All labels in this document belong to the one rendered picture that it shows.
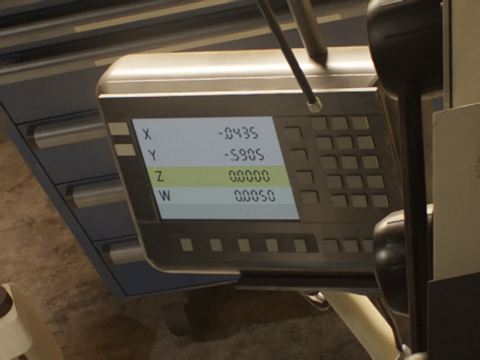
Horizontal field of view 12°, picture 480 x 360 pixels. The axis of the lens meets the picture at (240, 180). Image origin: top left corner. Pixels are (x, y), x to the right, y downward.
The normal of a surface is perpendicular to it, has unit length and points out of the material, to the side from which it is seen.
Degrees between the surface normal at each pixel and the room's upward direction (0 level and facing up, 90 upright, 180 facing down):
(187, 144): 70
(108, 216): 90
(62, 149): 90
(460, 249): 0
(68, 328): 0
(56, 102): 90
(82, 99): 90
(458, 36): 45
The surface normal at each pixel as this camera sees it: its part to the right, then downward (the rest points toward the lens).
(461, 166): -0.36, -0.64
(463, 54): -0.91, -0.31
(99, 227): -0.11, 0.76
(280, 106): -0.39, 0.51
